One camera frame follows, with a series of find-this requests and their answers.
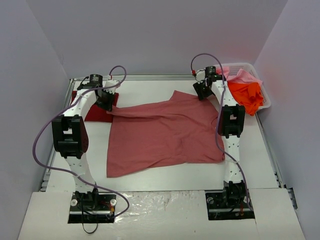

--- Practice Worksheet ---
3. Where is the light pink t-shirt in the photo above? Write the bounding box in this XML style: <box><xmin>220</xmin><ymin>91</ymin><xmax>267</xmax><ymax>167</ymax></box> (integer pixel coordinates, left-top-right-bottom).
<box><xmin>222</xmin><ymin>64</ymin><xmax>263</xmax><ymax>86</ymax></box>

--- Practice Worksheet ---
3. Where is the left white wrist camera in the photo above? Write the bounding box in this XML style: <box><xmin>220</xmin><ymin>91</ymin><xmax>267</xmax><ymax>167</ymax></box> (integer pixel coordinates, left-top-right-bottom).
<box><xmin>103</xmin><ymin>80</ymin><xmax>121</xmax><ymax>93</ymax></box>

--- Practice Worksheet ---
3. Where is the salmon pink t-shirt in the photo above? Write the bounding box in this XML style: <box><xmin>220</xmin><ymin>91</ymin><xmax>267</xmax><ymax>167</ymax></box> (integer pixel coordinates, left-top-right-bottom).
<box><xmin>106</xmin><ymin>91</ymin><xmax>225</xmax><ymax>178</ymax></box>

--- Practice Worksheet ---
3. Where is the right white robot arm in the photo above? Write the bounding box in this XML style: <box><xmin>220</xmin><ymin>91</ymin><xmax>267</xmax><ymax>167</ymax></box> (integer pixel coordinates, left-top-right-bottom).
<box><xmin>191</xmin><ymin>66</ymin><xmax>247</xmax><ymax>210</ymax></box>

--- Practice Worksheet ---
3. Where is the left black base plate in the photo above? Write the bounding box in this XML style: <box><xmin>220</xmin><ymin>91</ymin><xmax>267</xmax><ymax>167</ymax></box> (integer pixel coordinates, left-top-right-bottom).
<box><xmin>67</xmin><ymin>192</ymin><xmax>117</xmax><ymax>224</ymax></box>

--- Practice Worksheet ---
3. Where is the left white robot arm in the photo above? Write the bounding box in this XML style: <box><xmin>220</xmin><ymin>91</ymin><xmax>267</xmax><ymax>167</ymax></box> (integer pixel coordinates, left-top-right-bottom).
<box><xmin>51</xmin><ymin>74</ymin><xmax>118</xmax><ymax>210</ymax></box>

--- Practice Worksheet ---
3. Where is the white plastic basket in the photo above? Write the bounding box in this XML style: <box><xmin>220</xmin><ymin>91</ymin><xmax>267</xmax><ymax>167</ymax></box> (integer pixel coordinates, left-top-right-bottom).
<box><xmin>215</xmin><ymin>63</ymin><xmax>271</xmax><ymax>111</ymax></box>

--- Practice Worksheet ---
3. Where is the orange t-shirt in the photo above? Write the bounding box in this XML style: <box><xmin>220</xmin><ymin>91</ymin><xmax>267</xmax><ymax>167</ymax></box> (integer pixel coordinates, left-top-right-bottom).
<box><xmin>228</xmin><ymin>81</ymin><xmax>264</xmax><ymax>116</ymax></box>

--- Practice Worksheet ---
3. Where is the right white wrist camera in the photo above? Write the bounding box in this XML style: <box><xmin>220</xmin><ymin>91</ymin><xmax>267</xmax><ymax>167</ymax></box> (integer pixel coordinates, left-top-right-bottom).
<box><xmin>195</xmin><ymin>69</ymin><xmax>206</xmax><ymax>83</ymax></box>

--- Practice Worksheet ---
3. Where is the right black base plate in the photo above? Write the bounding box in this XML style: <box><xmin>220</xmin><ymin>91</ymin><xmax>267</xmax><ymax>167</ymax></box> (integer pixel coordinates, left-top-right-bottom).
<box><xmin>205</xmin><ymin>191</ymin><xmax>255</xmax><ymax>221</ymax></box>

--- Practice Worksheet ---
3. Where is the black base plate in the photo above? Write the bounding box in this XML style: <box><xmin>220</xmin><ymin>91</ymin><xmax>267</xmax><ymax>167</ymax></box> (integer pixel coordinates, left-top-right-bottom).
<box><xmin>205</xmin><ymin>191</ymin><xmax>255</xmax><ymax>221</ymax></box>
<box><xmin>67</xmin><ymin>192</ymin><xmax>117</xmax><ymax>224</ymax></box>

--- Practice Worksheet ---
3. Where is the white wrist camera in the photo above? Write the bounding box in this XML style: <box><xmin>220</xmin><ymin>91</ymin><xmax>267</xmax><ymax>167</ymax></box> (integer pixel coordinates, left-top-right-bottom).
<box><xmin>195</xmin><ymin>69</ymin><xmax>206</xmax><ymax>83</ymax></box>
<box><xmin>103</xmin><ymin>80</ymin><xmax>121</xmax><ymax>93</ymax></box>

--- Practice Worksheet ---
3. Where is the folded dark red t-shirt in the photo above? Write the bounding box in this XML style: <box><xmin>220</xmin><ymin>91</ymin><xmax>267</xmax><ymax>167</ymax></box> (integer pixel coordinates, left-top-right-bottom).
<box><xmin>71</xmin><ymin>90</ymin><xmax>119</xmax><ymax>123</ymax></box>

